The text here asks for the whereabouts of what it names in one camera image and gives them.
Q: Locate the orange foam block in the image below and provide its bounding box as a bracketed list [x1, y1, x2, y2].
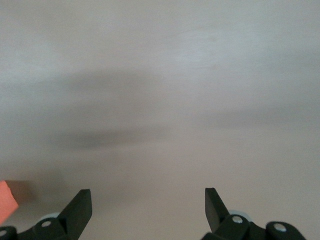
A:
[0, 179, 33, 224]

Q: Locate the brown table cloth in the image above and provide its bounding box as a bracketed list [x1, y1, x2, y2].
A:
[0, 0, 320, 240]

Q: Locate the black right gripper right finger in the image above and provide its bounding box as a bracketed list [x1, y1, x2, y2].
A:
[204, 187, 307, 240]

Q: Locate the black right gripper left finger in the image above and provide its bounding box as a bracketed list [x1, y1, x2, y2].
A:
[0, 188, 93, 240]

